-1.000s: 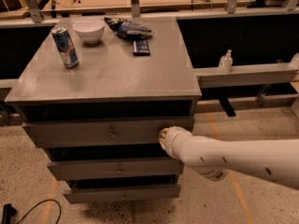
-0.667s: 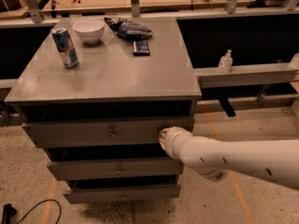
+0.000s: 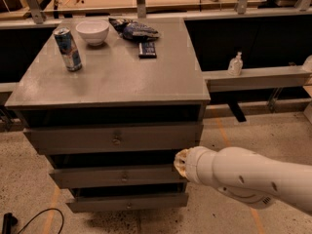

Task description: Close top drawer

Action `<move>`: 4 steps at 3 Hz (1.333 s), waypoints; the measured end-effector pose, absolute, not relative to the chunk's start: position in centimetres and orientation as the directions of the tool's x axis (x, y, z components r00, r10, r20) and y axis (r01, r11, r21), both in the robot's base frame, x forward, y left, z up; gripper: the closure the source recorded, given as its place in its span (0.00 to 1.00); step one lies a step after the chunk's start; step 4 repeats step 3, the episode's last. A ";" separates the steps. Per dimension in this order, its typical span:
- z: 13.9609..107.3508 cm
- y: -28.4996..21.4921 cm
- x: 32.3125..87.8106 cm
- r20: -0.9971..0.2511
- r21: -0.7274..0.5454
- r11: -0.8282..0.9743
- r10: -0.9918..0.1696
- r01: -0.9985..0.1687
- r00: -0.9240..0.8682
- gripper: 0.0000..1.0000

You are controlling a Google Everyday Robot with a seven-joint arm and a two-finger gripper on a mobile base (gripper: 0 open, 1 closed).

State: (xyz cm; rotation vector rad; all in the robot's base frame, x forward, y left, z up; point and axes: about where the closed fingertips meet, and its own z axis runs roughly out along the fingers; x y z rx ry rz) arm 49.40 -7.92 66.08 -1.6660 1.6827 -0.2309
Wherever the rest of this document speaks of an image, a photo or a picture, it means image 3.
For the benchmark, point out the grey drawer cabinet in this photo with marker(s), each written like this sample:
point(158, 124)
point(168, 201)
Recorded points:
point(115, 87)

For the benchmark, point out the grey bottom drawer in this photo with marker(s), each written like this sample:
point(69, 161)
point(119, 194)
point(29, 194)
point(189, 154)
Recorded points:
point(128, 203)

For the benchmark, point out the black plug on floor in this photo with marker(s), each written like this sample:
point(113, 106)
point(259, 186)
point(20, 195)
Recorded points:
point(8, 222)

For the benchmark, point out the hand sanitizer bottle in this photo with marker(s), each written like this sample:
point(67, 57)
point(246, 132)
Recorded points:
point(235, 65)

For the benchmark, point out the yellow foam gripper end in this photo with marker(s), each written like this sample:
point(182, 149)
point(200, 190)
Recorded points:
point(194, 164)

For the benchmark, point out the grey metal rail shelf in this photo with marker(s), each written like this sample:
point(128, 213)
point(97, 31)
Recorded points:
point(256, 79)

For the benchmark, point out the white bowl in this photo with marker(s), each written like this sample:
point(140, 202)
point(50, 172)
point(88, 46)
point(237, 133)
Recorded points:
point(93, 31)

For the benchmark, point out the dark blue snack bar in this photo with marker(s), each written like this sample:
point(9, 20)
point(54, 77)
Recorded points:
point(146, 50)

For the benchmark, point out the grey top drawer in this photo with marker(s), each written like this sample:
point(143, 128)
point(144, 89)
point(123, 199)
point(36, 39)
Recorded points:
point(99, 139)

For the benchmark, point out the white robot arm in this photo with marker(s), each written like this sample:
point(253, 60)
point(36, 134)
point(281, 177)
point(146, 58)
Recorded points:
point(248, 177)

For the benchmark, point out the grey drawer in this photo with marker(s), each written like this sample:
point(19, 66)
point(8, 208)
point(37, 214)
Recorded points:
point(116, 176)
point(99, 139)
point(128, 203)

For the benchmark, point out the grey middle drawer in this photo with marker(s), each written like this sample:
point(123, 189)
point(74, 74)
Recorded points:
point(116, 176)

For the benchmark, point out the blue chip bag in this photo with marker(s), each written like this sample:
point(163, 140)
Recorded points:
point(133, 30)

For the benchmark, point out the blue energy drink can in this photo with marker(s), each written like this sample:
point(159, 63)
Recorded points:
point(68, 49)

